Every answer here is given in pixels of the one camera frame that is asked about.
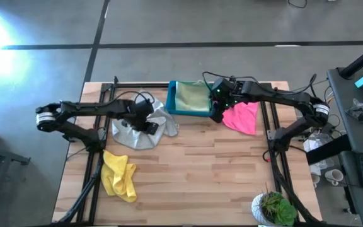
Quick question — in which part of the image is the grey microfiber towel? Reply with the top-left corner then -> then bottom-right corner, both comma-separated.
111,94 -> 178,151

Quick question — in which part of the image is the pink microfiber towel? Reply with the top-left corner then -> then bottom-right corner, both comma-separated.
222,101 -> 260,136

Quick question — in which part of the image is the sage green microfiber towel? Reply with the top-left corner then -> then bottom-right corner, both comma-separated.
175,81 -> 212,113

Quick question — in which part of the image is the yellow microfiber towel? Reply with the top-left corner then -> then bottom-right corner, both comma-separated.
101,150 -> 137,203

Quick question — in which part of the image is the blue plastic bin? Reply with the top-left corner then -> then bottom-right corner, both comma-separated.
165,80 -> 214,117

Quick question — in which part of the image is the clear plastic bag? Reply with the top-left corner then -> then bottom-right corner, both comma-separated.
302,132 -> 335,170

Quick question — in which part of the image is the succulent in white pot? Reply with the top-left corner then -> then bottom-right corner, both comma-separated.
251,190 -> 298,227

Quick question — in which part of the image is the black power adapter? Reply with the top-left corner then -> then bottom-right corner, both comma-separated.
321,122 -> 337,136

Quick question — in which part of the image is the black desk support bar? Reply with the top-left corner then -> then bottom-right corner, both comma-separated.
306,134 -> 352,165

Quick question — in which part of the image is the white mug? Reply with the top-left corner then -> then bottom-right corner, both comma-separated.
310,172 -> 321,189
324,168 -> 345,187

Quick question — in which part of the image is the dark grey desk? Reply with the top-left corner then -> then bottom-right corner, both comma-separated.
326,66 -> 363,227

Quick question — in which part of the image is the black monitor pole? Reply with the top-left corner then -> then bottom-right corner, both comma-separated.
338,39 -> 363,79

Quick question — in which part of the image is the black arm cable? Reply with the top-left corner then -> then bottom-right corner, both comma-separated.
117,90 -> 156,107

